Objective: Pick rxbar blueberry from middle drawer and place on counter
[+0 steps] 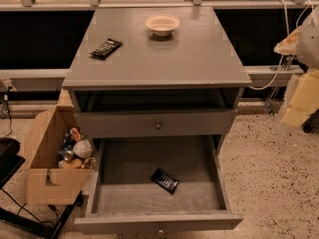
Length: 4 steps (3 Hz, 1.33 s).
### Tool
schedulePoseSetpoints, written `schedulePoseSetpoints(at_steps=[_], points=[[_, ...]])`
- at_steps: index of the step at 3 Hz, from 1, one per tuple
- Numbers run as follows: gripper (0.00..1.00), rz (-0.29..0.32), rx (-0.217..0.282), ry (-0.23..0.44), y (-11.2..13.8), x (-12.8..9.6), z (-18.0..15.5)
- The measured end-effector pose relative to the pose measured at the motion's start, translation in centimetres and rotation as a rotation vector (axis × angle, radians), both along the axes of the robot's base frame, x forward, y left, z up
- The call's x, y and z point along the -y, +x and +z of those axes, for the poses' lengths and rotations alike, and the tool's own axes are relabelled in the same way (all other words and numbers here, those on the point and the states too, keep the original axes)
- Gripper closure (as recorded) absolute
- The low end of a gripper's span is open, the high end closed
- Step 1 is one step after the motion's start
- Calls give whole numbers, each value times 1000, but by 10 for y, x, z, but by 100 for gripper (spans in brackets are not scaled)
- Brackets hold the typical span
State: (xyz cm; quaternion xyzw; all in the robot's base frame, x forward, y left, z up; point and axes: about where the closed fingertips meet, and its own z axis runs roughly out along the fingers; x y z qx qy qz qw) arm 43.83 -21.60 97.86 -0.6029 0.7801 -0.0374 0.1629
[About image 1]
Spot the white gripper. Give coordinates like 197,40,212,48
274,27,319,129

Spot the dark blue rxbar wrapper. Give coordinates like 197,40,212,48
151,168,179,195

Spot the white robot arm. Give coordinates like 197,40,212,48
274,6,319,132

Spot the grey wooden drawer cabinet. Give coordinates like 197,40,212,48
61,6,252,235

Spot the black snack bar on counter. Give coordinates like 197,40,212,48
90,38,123,60

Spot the closed grey top drawer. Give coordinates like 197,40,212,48
75,110,236,138

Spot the open grey middle drawer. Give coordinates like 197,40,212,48
74,136,243,234

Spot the white paper bowl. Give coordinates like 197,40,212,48
145,14,180,37

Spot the white crumpled bag in box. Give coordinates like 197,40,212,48
73,139,93,159

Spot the colourful snack pack in box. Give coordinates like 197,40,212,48
63,127,83,146

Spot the metal can in box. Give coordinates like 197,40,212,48
63,150,74,162

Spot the cardboard box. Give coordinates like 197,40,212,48
23,106,93,205

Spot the white cable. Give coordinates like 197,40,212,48
248,0,315,91

